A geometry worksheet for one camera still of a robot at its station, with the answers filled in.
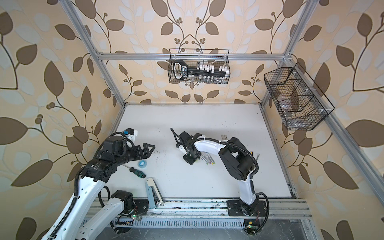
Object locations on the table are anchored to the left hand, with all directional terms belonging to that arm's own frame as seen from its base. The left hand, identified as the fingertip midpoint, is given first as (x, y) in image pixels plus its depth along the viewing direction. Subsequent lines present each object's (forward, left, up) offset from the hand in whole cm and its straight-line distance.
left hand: (148, 146), depth 73 cm
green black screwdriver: (-6, +10, -19) cm, 23 cm away
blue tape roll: (-1, +9, -21) cm, 23 cm away
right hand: (+3, -20, -21) cm, 29 cm away
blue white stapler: (-19, -3, -18) cm, 27 cm away
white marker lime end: (+1, -34, -21) cm, 40 cm away
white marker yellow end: (+4, -32, -21) cm, 38 cm away
